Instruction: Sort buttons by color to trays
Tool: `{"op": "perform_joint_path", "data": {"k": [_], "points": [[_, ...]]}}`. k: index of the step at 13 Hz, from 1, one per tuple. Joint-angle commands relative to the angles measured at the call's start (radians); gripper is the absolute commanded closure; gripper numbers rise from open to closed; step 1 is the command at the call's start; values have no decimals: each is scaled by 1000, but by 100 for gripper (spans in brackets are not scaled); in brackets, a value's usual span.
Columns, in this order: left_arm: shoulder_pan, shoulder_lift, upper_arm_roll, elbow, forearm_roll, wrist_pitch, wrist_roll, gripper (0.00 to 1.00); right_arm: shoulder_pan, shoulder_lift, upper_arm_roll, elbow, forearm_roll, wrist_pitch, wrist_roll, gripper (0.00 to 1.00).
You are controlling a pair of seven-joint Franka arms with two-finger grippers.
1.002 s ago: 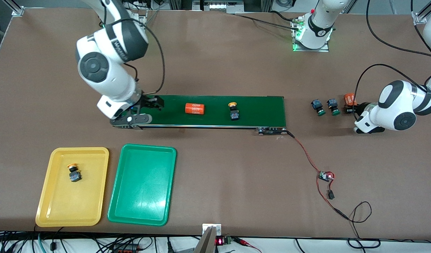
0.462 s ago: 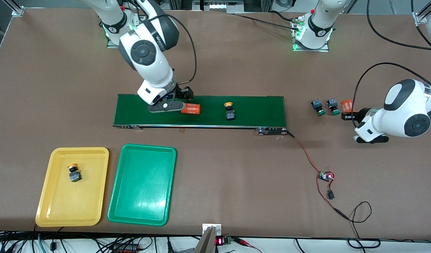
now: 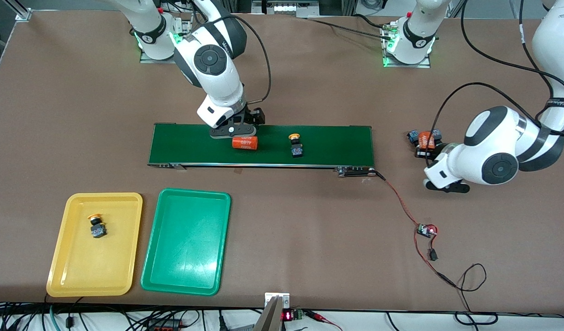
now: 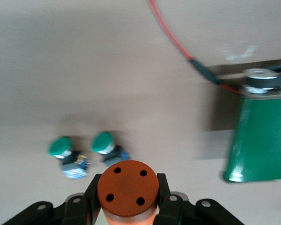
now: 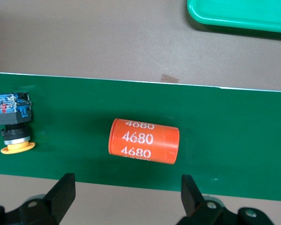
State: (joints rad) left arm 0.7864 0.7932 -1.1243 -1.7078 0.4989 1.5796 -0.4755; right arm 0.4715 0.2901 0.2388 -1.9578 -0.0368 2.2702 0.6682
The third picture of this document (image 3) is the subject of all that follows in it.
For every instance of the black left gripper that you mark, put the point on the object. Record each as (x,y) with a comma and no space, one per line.
(422,151)

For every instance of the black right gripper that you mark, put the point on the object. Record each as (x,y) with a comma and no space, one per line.
(253,115)

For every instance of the orange printed cylinder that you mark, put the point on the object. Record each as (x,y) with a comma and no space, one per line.
(244,143)
(427,140)

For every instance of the green push button switch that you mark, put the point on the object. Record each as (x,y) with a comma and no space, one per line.
(413,135)
(437,134)

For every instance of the yellow push button switch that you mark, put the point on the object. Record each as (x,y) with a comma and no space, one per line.
(296,148)
(97,227)

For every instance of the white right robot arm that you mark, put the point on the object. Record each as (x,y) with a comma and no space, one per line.
(213,59)

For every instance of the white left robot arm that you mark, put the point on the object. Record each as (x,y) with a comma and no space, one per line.
(493,168)

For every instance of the green conveyor belt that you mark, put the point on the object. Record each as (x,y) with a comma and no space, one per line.
(194,157)

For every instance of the small controller circuit board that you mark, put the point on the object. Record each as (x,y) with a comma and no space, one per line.
(427,230)

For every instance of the green plastic tray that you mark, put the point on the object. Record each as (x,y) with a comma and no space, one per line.
(185,248)

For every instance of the red clip lead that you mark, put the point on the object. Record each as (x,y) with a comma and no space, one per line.
(316,316)

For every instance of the red digit display module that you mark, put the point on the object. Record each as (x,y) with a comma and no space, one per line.
(287,316)

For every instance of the yellow plastic tray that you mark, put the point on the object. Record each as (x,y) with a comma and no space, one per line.
(93,266)

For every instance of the black orange terminal block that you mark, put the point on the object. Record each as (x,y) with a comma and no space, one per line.
(164,325)

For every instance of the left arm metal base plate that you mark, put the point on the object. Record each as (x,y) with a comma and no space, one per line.
(408,65)

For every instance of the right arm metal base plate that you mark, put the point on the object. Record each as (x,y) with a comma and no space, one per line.
(164,60)

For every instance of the aluminium frame with lights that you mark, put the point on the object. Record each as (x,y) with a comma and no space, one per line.
(284,8)

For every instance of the grey metal camera mount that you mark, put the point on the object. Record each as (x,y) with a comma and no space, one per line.
(273,317)

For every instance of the aluminium frame post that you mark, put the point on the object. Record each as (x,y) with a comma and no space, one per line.
(22,14)

